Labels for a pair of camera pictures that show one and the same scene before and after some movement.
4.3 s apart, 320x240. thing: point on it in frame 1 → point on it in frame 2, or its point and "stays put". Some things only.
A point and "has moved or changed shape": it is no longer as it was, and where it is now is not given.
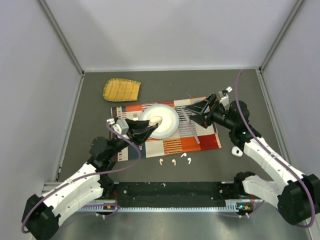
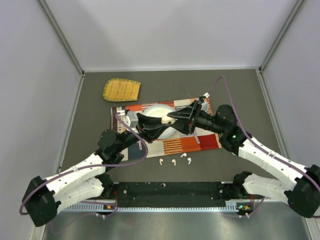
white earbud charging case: x=154 y=120 has moved or changed shape
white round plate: x=170 y=121 stays put
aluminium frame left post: x=62 y=36 stays put
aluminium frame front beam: x=113 y=206 stays put
